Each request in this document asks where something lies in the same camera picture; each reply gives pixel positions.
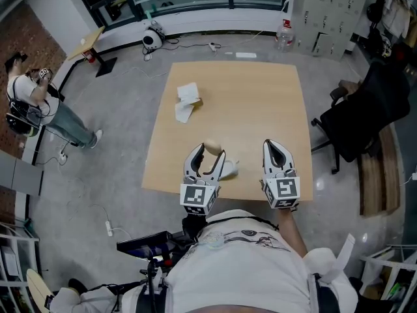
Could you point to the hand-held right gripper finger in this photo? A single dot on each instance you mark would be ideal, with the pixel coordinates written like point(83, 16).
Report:
point(288, 160)
point(266, 158)

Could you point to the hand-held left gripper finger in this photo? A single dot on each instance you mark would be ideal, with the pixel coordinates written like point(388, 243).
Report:
point(190, 161)
point(219, 166)

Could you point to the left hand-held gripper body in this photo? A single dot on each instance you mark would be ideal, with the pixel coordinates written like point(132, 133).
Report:
point(198, 196)

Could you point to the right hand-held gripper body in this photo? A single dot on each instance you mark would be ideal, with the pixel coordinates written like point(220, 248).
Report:
point(283, 189)

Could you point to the beige bar of soap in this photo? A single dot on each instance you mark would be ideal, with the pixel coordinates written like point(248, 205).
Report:
point(213, 146)

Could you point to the person's right forearm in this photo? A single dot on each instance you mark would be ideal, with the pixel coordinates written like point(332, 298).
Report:
point(291, 231)

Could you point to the white soap wrapper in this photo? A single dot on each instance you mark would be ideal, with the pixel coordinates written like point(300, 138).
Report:
point(230, 171)

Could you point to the white folded paper sheet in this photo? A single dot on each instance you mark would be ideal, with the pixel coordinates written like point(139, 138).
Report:
point(182, 112)

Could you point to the small brown cardboard box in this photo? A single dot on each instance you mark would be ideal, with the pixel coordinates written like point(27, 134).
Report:
point(198, 103)

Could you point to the white crumpled paper sheet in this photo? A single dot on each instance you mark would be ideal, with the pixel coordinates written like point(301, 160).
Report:
point(188, 92)

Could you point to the person's white printed shirt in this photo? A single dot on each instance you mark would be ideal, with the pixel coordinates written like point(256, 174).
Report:
point(238, 272)

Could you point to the black office chair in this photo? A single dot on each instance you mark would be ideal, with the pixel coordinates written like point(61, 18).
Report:
point(368, 116)

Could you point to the white power strip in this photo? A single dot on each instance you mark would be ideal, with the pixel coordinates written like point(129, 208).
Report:
point(62, 156)
point(109, 228)
point(215, 47)

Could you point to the brown wooden bench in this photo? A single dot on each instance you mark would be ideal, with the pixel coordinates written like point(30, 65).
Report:
point(379, 187)

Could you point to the large clear water bottle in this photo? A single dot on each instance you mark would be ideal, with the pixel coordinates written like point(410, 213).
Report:
point(285, 36)

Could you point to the white round appliance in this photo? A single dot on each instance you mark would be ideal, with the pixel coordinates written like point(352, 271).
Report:
point(152, 38)

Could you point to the red fire extinguisher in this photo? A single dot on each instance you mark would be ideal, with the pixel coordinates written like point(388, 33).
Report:
point(89, 56)

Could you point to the grey metal locker cabinet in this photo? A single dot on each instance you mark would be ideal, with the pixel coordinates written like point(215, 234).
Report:
point(329, 15)

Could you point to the small wooden side table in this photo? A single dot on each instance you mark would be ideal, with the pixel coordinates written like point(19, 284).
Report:
point(86, 42)

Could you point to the hanging clothes and bags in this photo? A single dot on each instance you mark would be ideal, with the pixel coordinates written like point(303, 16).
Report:
point(392, 15)

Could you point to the white metal shelf rack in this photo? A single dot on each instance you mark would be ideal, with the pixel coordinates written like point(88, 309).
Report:
point(16, 259)

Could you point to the black camera rig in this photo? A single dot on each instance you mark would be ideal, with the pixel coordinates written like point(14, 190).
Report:
point(153, 244)

